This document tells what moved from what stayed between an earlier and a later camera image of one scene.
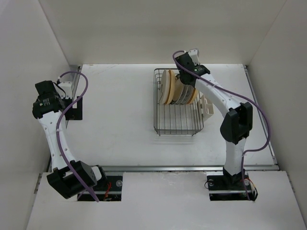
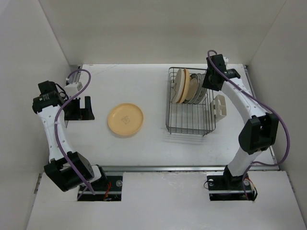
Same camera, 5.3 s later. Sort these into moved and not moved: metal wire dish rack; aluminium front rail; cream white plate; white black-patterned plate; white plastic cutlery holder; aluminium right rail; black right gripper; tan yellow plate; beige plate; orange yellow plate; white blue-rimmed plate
Moved: cream white plate; orange yellow plate; white blue-rimmed plate; white black-patterned plate; beige plate; black right gripper; tan yellow plate; white plastic cutlery holder; metal wire dish rack
Not moved: aluminium front rail; aluminium right rail
